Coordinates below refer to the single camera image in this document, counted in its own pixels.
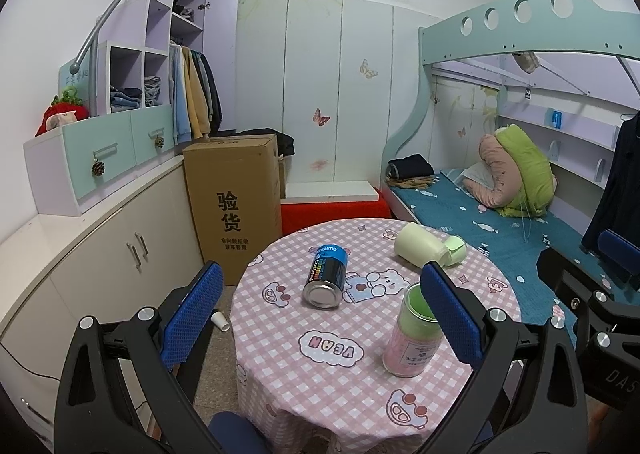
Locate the large teal drawer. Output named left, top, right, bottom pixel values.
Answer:
left=62, top=115, right=139, bottom=203

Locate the green and pink duvet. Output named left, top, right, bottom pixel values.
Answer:
left=477, top=127, right=559, bottom=218

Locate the blue patterned bed sheet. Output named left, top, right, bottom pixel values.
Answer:
left=389, top=168, right=640, bottom=351

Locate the dark cloth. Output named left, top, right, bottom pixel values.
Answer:
left=240, top=128, right=296, bottom=158

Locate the red storage box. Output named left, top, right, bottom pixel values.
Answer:
left=280, top=194, right=392, bottom=235

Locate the tall cardboard box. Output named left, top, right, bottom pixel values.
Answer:
left=182, top=134, right=282, bottom=263

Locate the yellow hoodie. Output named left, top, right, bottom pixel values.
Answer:
left=181, top=47, right=212, bottom=140

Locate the pale green cup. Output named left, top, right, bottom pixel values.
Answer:
left=393, top=221, right=468, bottom=268

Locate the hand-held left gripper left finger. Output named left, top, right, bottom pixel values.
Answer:
left=54, top=261, right=225, bottom=454

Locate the white wardrobe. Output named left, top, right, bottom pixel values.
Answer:
left=235, top=0, right=437, bottom=186

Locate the light blue shirt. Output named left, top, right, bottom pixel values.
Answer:
left=169, top=44, right=194, bottom=145

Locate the white low cabinet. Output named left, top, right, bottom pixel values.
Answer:
left=0, top=154, right=237, bottom=435

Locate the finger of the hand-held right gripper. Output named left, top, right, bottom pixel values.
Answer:
left=536, top=247, right=616, bottom=335
left=597, top=228, right=640, bottom=291

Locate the dark hanging coat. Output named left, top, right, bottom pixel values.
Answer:
left=195, top=52, right=224, bottom=133

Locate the small teal drawer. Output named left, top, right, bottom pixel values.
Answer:
left=129, top=104, right=176, bottom=161

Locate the lilac bed shelf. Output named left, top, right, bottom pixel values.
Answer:
left=500, top=99, right=621, bottom=186

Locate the blue and black can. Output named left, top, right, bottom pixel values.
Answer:
left=302, top=243, right=349, bottom=309

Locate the blue chair seat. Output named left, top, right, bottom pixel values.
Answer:
left=207, top=411, right=267, bottom=454

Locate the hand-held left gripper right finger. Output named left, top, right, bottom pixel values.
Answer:
left=420, top=261, right=589, bottom=454

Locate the folded clothes pile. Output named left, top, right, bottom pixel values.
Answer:
left=386, top=154, right=441, bottom=193

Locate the dark hanging jacket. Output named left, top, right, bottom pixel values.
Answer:
left=582, top=109, right=640, bottom=257

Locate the strawberry plush toy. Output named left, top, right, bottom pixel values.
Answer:
left=35, top=87, right=92, bottom=137

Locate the pink and green jar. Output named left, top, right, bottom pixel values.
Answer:
left=382, top=283, right=444, bottom=379

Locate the lilac stair shelf unit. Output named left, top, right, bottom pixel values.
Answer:
left=22, top=0, right=239, bottom=218

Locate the teal bunk bed frame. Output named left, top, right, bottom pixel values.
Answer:
left=382, top=0, right=640, bottom=235

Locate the white pillow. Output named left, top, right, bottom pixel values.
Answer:
left=456, top=164, right=497, bottom=196

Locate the pink checked tablecloth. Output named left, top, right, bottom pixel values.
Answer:
left=230, top=218, right=523, bottom=454

